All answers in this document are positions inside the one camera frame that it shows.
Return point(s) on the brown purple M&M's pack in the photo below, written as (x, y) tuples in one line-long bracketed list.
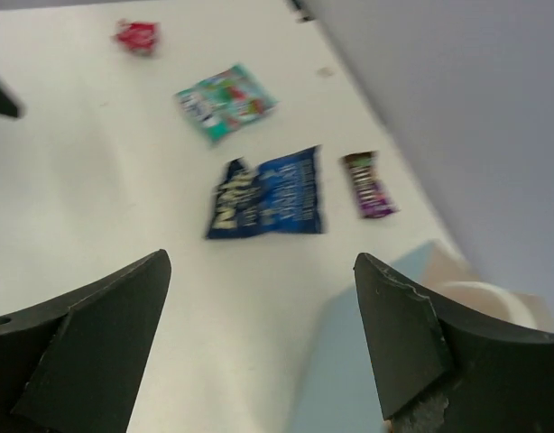
[(370, 196)]

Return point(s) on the red crumpled candy wrapper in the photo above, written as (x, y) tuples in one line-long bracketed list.
[(137, 37)]

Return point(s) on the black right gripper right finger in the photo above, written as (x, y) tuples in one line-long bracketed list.
[(442, 367)]

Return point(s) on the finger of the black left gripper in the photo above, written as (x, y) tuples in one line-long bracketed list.
[(9, 106)]

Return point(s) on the light blue paper bag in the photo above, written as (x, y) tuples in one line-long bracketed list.
[(339, 392)]

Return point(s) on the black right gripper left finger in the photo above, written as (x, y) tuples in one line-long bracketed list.
[(75, 363)]

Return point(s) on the blue kettle chip bag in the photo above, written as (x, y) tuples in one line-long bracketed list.
[(278, 196)]

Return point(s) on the teal Fox's candy bag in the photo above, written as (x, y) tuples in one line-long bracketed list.
[(225, 102)]

